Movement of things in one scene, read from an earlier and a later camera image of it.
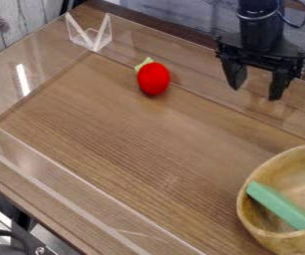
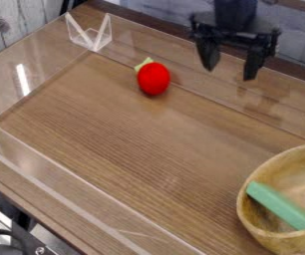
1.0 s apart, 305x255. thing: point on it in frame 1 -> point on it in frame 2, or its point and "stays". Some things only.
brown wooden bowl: x=292 y=173 stays
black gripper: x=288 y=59 -> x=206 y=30
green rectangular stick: x=280 y=205 stays
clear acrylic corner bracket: x=91 y=39 stays
